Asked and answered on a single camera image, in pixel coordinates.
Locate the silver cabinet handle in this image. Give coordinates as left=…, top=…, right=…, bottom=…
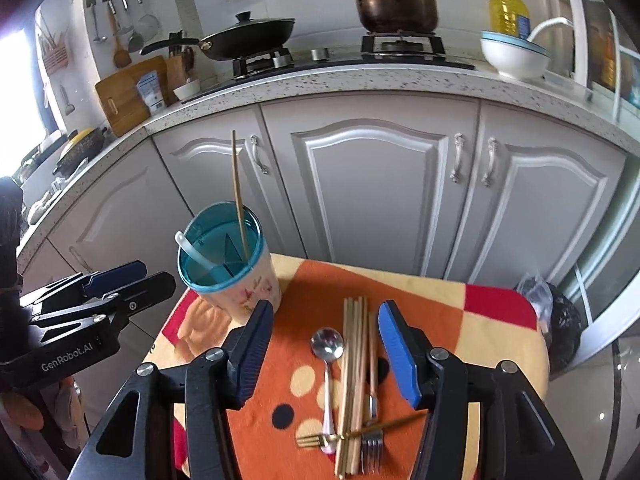
left=449, top=133, right=465, bottom=183
left=249, top=135, right=269, bottom=175
left=482, top=137, right=497, bottom=186

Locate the white cabinet door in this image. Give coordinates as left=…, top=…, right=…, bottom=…
left=260, top=95, right=481, bottom=281
left=152, top=105, right=308, bottom=261
left=445, top=102, right=628, bottom=288
left=45, top=137, right=201, bottom=286

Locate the teal rimmed utensil cup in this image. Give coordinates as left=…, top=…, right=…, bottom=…
left=176, top=201, right=282, bottom=326

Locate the white bowl blue rim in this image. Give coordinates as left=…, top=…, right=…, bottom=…
left=480, top=30, right=551, bottom=80

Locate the brown pot with lid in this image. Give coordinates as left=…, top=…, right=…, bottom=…
left=350, top=0, right=439, bottom=34

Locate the gold fork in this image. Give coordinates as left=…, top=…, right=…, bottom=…
left=295, top=411, right=427, bottom=449

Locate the hanging metal skimmer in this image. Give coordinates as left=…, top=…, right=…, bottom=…
left=117, top=0, right=147, bottom=54

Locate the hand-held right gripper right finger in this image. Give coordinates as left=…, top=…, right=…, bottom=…
left=377, top=300, right=583, bottom=480

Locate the wall chopstick rack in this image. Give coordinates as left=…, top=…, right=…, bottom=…
left=37, top=12, right=69, bottom=69

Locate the white plastic spoon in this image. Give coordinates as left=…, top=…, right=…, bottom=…
left=176, top=231, right=221, bottom=273

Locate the person's left hand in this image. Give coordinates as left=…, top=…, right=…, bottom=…
left=0, top=382, right=83, bottom=433

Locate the orange printed blanket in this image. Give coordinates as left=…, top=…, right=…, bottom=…
left=142, top=253, right=551, bottom=480

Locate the yellow oil bottle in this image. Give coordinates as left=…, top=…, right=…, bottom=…
left=489, top=0, right=531, bottom=41

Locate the white curved handle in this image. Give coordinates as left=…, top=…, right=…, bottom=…
left=527, top=16, right=576, bottom=43

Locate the pan with yellow lid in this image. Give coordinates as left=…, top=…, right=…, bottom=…
left=52, top=127, right=109, bottom=176

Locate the white tube blue label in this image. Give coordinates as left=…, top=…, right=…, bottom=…
left=137, top=71, right=166, bottom=116

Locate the hanging metal ladle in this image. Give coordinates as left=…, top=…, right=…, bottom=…
left=85, top=0, right=107, bottom=44

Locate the white framed glass door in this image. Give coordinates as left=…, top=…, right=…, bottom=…
left=547, top=0, right=640, bottom=361

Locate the black wok with lid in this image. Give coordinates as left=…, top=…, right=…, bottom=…
left=140, top=11, right=296, bottom=62

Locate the black trash bag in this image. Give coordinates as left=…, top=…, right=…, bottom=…
left=515, top=274, right=583, bottom=377

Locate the hanging wooden spatula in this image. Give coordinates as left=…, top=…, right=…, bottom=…
left=102, top=0, right=132, bottom=69

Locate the silver fork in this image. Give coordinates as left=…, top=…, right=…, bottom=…
left=360, top=394, right=384, bottom=475

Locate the small white bowl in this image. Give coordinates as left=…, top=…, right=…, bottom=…
left=172, top=78, right=202, bottom=102

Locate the speckled kitchen countertop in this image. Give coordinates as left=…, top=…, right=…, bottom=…
left=17, top=62, right=640, bottom=261

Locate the hanging mesh strainer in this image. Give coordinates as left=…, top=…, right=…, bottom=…
left=129, top=0, right=161, bottom=39

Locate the silver spoon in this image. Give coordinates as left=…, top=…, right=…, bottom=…
left=310, top=327, right=346, bottom=455

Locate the black gas stove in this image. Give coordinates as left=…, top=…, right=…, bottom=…
left=180, top=32, right=476, bottom=106

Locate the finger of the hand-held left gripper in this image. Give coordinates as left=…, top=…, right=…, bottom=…
left=32, top=260, right=148, bottom=311
left=30, top=272, right=177, bottom=333

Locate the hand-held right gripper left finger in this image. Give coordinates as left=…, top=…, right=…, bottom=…
left=67, top=300, right=276, bottom=480

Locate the wooden cutting board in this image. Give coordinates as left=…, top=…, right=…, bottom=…
left=95, top=55, right=172, bottom=138

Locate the wooden knife block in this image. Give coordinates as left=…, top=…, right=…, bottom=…
left=166, top=32, right=197, bottom=93

